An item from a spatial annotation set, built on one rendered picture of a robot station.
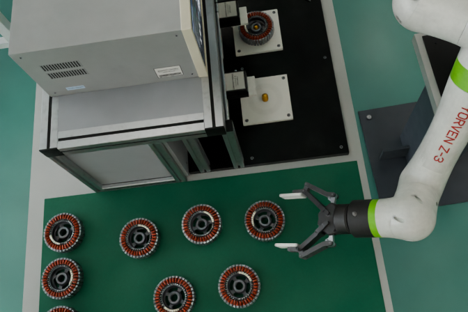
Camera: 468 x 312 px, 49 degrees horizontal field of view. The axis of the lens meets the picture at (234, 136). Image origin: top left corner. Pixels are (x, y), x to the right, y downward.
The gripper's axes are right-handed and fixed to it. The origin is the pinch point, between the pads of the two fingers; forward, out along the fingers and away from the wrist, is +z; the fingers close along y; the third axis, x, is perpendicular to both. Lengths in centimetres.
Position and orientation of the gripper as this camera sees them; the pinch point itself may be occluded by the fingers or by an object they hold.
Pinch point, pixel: (283, 220)
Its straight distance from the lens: 141.8
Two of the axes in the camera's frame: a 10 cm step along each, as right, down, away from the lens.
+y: 1.2, -9.3, 3.5
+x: -5.9, -3.6, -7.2
